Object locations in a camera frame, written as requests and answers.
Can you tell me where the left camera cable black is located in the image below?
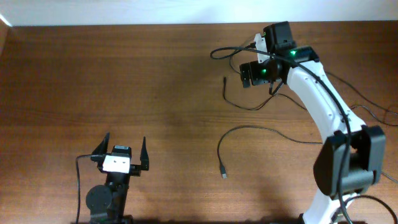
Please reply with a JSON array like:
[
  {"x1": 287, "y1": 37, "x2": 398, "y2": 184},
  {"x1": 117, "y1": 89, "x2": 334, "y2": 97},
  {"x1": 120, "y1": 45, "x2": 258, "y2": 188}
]
[{"x1": 75, "y1": 154, "x2": 101, "y2": 224}]

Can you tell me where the right camera cable black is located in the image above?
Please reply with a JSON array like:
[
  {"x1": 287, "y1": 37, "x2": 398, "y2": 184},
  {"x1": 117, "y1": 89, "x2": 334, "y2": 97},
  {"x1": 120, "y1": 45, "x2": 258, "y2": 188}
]
[{"x1": 210, "y1": 45, "x2": 398, "y2": 224}]

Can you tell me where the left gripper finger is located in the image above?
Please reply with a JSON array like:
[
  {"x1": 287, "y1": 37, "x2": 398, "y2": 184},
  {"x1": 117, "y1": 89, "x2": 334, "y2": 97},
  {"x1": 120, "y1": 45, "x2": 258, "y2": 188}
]
[
  {"x1": 140, "y1": 137, "x2": 149, "y2": 170},
  {"x1": 90, "y1": 133, "x2": 110, "y2": 161}
]

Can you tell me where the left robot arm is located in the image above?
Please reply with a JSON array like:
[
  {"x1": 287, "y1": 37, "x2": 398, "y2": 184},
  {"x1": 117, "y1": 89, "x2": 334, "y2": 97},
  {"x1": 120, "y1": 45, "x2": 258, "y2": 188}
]
[{"x1": 85, "y1": 133, "x2": 149, "y2": 224}]

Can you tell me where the black USB cable bundle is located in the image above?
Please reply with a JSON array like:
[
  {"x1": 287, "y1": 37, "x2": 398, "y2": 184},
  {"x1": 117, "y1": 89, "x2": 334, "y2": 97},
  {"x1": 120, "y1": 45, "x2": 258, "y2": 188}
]
[{"x1": 228, "y1": 55, "x2": 398, "y2": 127}]

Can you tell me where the camera cable black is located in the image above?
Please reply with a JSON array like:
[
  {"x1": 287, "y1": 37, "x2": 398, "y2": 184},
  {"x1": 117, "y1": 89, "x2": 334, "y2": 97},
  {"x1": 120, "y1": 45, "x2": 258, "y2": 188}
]
[
  {"x1": 210, "y1": 45, "x2": 398, "y2": 224},
  {"x1": 75, "y1": 154, "x2": 101, "y2": 224}
]

